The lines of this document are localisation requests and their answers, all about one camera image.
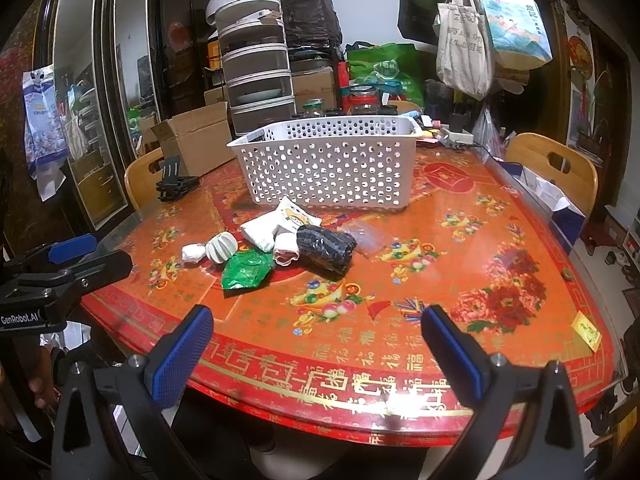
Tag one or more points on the blue white hanging packet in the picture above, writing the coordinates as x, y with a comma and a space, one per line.
45, 144

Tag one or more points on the blue illustrated tote bag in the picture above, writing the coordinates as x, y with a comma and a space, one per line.
517, 33

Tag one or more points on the black clamp mount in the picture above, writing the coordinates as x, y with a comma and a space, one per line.
172, 185

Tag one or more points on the left wooden chair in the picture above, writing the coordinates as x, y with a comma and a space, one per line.
141, 178

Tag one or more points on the red lid pickle jar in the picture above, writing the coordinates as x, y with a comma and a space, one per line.
363, 99

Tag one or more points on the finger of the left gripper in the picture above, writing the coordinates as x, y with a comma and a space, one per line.
88, 276
57, 253

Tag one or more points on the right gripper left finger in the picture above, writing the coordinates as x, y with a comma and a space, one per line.
146, 385

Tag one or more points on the green foil pouch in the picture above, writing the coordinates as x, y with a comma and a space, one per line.
246, 269

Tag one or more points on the black garbage bag bundle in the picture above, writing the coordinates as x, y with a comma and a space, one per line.
312, 30

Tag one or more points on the beige canvas tote bag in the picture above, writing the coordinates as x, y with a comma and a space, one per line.
464, 59

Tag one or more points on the black soft bundle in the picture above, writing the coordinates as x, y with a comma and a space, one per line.
332, 250

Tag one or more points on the yellow sticker tag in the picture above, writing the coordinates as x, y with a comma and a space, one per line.
587, 331

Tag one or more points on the blue white paper bag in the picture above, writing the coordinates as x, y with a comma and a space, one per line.
564, 218

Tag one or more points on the open cardboard box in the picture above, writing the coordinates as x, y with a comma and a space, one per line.
199, 137

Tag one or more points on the dark mirrored wardrobe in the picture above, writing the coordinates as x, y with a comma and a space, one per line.
119, 67

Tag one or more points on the right wooden chair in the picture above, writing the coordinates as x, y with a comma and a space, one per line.
566, 168

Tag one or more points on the white ribbed soft ball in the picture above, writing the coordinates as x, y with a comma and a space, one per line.
221, 247

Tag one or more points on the white cartoon snack packet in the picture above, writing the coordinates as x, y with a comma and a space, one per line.
287, 217

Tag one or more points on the white perforated plastic basket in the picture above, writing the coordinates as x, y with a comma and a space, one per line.
363, 161

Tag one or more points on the white plastic drawer tower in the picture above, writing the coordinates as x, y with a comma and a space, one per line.
254, 61

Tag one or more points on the white pink cloth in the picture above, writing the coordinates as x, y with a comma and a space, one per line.
285, 249

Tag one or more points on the wooden chair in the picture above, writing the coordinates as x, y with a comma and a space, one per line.
141, 178
566, 168

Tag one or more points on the small white wad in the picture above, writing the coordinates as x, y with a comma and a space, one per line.
193, 253

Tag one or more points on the green shopping bag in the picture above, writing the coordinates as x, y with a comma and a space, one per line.
389, 65

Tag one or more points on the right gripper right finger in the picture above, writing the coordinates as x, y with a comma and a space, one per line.
487, 384

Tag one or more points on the person's left hand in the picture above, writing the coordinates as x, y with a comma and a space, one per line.
40, 384

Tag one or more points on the brown cardboard box behind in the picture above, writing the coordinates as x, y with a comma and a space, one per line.
316, 84

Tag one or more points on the clear plastic zip bag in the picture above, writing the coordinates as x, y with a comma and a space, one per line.
370, 241

